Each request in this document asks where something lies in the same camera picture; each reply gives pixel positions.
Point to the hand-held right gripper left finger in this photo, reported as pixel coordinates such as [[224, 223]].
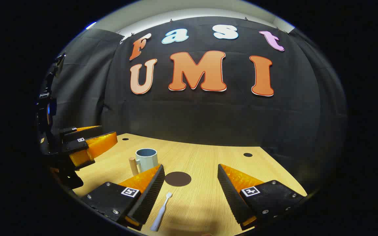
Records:
[[151, 193]]

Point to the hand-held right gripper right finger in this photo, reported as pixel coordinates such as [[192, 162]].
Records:
[[230, 193]]

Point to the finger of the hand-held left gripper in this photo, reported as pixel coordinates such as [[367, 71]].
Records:
[[84, 132], [100, 146]]

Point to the white toothbrush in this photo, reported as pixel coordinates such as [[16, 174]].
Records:
[[160, 213]]

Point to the dark brown round coaster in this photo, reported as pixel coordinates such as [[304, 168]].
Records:
[[178, 179]]

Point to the wooden desktop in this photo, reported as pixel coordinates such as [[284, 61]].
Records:
[[205, 157]]

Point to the black backdrop cloth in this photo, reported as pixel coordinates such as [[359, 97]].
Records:
[[208, 114]]

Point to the ceiling light panel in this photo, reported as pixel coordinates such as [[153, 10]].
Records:
[[91, 25]]

